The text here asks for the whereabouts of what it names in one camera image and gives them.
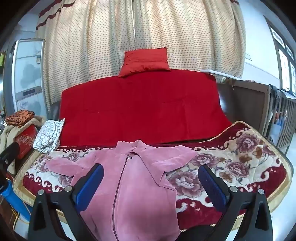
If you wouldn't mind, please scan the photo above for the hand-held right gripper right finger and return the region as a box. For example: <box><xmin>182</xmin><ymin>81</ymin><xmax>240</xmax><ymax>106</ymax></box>
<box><xmin>198</xmin><ymin>164</ymin><xmax>273</xmax><ymax>241</ymax></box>

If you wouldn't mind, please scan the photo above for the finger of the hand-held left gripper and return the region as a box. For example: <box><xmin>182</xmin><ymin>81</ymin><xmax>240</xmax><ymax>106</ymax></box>
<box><xmin>0</xmin><ymin>142</ymin><xmax>20</xmax><ymax>164</ymax></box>

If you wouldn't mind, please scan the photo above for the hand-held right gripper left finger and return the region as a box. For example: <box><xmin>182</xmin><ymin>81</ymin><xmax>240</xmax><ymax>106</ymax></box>
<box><xmin>28</xmin><ymin>163</ymin><xmax>104</xmax><ymax>241</ymax></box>

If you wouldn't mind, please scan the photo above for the pink zip jacket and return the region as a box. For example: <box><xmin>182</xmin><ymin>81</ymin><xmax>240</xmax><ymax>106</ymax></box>
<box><xmin>45</xmin><ymin>140</ymin><xmax>199</xmax><ymax>241</ymax></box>

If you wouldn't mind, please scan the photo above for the beige coat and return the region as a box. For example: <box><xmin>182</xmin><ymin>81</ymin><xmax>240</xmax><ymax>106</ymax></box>
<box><xmin>0</xmin><ymin>117</ymin><xmax>45</xmax><ymax>160</ymax></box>

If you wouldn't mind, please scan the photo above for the red gift box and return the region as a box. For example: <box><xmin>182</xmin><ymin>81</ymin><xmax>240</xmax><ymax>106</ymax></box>
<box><xmin>14</xmin><ymin>126</ymin><xmax>38</xmax><ymax>159</ymax></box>

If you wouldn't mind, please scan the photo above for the floral plush blanket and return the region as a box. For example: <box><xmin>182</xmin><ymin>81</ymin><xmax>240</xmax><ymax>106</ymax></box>
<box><xmin>13</xmin><ymin>120</ymin><xmax>294</xmax><ymax>232</ymax></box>

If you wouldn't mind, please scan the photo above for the orange patterned cloth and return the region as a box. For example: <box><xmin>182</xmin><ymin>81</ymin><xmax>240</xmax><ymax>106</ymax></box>
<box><xmin>5</xmin><ymin>110</ymin><xmax>35</xmax><ymax>127</ymax></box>

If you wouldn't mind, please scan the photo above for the white crackle-patterned cloth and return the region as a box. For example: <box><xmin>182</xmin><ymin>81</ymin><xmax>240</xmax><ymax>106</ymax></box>
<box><xmin>33</xmin><ymin>118</ymin><xmax>65</xmax><ymax>154</ymax></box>

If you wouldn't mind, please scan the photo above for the red blanket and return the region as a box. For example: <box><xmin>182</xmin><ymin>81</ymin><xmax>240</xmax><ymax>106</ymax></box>
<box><xmin>59</xmin><ymin>70</ymin><xmax>233</xmax><ymax>147</ymax></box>

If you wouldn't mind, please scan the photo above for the brown wooden crib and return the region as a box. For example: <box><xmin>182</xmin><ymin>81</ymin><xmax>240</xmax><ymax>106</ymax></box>
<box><xmin>228</xmin><ymin>80</ymin><xmax>296</xmax><ymax>153</ymax></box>

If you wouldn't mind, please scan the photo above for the beige dotted curtain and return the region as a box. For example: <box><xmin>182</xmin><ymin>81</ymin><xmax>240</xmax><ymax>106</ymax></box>
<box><xmin>36</xmin><ymin>0</ymin><xmax>247</xmax><ymax>112</ymax></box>

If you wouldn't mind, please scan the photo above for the red pillow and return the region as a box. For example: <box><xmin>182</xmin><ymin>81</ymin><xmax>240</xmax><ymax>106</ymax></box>
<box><xmin>118</xmin><ymin>47</ymin><xmax>171</xmax><ymax>78</ymax></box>

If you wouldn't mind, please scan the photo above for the dark framed window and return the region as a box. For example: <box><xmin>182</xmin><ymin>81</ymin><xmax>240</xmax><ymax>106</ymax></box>
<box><xmin>265</xmin><ymin>16</ymin><xmax>296</xmax><ymax>98</ymax></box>

